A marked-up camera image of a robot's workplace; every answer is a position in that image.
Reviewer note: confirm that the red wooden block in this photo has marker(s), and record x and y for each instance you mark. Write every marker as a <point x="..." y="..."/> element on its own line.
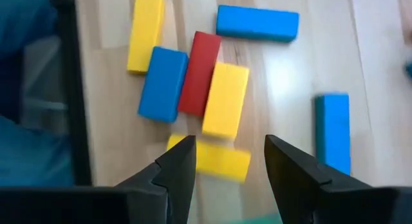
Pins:
<point x="199" y="72"/>

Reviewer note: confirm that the blue bulky object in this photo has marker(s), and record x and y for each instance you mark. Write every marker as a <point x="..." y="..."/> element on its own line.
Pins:
<point x="25" y="153"/>

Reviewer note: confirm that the green plastic bin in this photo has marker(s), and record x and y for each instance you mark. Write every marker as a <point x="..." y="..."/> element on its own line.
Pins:
<point x="257" y="220"/>

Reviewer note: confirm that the yellow wooden block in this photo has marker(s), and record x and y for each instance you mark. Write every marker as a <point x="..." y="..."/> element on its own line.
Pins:
<point x="145" y="32"/>
<point x="225" y="100"/>
<point x="222" y="159"/>

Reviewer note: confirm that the blue wooden block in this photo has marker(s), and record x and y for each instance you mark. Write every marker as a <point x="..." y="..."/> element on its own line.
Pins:
<point x="257" y="22"/>
<point x="333" y="134"/>
<point x="163" y="85"/>

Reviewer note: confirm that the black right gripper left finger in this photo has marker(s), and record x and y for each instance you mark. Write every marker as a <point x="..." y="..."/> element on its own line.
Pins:
<point x="177" y="172"/>

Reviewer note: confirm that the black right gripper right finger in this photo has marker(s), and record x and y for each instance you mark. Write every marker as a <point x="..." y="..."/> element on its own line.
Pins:
<point x="289" y="179"/>

